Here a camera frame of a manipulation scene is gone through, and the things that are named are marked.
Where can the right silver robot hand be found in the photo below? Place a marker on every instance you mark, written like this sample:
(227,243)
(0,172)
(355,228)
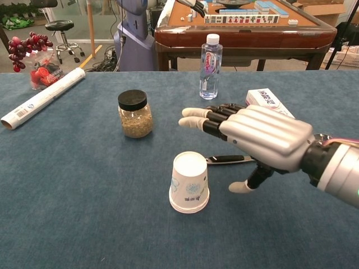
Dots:
(266,131)

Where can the brown mahjong table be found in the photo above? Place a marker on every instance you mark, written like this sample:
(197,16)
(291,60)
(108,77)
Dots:
(252,36)

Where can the white paper cup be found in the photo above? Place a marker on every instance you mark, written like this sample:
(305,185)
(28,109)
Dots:
(189,182)

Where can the white wrap roll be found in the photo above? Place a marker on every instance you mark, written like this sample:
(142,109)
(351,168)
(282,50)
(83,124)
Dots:
(45,98)

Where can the cardboard box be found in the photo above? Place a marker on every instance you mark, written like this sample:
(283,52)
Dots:
(322,11)

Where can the blue felt table cloth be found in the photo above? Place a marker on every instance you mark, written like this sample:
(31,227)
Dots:
(70,182)

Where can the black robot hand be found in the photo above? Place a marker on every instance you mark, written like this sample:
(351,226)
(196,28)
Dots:
(196,7)

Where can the clear plastic water bottle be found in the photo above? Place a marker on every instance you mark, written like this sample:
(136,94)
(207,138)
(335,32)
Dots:
(210,67)

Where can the row of blue-backed mahjong tiles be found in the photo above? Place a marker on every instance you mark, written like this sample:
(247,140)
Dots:
(238,11)

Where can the black round stool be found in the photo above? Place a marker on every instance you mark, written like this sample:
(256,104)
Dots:
(59,25)

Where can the black tripod stand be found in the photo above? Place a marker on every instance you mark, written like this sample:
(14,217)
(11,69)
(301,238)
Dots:
(340,36)

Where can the wooden pole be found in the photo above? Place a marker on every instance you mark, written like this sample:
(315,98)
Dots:
(91,28)

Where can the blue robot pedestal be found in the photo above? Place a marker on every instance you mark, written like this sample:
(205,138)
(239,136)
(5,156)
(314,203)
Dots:
(134,42)

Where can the row of face-up mahjong tiles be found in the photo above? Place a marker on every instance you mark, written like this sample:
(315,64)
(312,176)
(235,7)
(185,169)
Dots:
(241,19)

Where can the grain jar with black lid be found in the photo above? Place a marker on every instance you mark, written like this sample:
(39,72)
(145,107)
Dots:
(136,117)

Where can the single white mahjong tile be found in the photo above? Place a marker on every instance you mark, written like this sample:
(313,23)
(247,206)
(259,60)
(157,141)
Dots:
(292,22)

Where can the clear bag with red contents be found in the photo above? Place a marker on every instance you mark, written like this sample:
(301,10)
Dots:
(45,75)

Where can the dark red grape bunch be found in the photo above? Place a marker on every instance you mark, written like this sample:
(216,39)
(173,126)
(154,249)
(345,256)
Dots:
(18,50)

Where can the white toothpaste box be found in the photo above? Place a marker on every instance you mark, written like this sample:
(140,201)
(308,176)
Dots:
(263,98)

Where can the white plastic crate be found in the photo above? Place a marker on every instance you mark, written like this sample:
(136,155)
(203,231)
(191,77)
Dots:
(345,59)

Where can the stacked blue-backed mahjong tiles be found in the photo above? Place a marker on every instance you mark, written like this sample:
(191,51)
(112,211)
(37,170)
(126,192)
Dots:
(270,7)

